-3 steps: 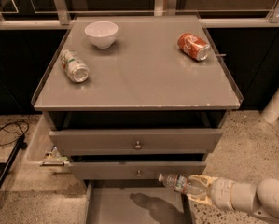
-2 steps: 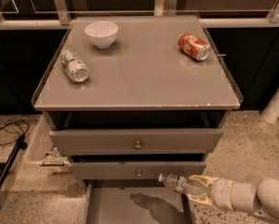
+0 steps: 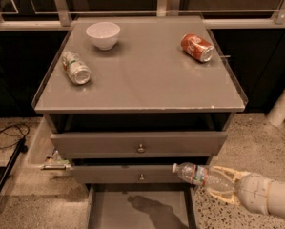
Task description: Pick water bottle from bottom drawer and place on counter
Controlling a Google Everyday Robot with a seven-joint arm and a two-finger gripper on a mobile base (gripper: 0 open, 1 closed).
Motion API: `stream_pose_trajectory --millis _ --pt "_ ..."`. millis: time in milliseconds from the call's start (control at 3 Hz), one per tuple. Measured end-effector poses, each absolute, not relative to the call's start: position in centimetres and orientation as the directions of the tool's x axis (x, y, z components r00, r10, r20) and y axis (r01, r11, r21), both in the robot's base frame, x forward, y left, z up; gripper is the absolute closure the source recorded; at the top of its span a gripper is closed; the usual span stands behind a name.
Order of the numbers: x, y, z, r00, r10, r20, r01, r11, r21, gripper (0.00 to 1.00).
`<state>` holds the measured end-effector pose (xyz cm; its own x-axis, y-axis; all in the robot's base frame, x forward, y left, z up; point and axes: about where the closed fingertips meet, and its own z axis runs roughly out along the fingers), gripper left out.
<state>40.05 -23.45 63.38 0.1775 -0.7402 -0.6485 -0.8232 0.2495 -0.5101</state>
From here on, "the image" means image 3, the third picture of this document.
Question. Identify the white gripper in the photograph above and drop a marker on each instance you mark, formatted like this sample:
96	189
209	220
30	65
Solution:
253	193

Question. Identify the clear plastic water bottle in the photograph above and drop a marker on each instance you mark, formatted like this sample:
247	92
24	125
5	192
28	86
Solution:
199	176

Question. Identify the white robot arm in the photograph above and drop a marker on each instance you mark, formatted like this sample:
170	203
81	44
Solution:
276	198

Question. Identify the middle grey drawer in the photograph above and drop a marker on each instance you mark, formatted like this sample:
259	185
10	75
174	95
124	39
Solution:
125	174

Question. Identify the grey drawer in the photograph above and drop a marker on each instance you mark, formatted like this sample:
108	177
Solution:
125	174
124	144
141	206

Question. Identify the top drawer metal knob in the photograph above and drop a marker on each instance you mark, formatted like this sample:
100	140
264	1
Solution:
140	149

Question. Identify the bottom grey drawer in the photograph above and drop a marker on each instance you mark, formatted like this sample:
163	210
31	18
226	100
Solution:
141	206

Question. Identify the grey drawer cabinet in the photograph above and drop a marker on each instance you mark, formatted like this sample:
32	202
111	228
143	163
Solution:
145	83

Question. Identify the top grey drawer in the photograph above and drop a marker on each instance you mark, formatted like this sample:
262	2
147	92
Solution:
124	144

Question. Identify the red soda can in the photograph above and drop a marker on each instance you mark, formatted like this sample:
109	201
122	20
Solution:
197	47

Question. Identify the silver green soda can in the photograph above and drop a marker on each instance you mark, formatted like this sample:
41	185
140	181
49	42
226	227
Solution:
77	70

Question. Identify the clear plastic floor bin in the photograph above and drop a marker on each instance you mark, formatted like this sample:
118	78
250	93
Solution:
42	155

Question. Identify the white ceramic bowl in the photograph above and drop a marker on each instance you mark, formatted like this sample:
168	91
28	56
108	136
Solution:
103	35

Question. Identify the black stand leg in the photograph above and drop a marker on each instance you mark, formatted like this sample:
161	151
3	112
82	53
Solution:
21	148

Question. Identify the white cylindrical post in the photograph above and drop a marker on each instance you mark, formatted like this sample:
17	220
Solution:
276	116

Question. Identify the metal railing frame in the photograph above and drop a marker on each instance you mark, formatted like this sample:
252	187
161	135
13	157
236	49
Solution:
216	14

